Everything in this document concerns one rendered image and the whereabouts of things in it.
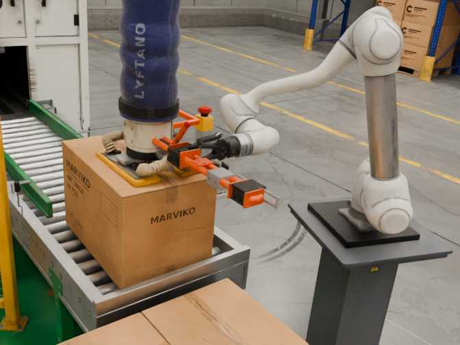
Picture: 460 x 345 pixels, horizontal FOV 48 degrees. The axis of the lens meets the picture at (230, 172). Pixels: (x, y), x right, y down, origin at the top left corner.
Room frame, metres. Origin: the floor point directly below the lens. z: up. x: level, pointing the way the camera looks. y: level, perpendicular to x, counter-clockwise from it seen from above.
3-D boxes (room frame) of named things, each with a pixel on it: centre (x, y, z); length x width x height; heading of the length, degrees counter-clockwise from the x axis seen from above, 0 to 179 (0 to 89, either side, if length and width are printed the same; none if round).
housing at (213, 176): (1.52, 0.03, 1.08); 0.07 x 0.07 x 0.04; 40
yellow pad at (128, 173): (1.82, 0.40, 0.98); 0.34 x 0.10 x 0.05; 40
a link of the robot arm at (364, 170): (1.91, -0.59, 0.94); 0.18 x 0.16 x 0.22; 1
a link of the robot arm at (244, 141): (1.83, -0.02, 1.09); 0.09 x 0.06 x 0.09; 40
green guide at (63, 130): (3.01, 0.94, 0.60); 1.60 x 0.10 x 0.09; 40
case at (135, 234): (1.94, 0.38, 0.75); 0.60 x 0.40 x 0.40; 38
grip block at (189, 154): (1.69, 0.17, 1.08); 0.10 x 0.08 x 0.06; 130
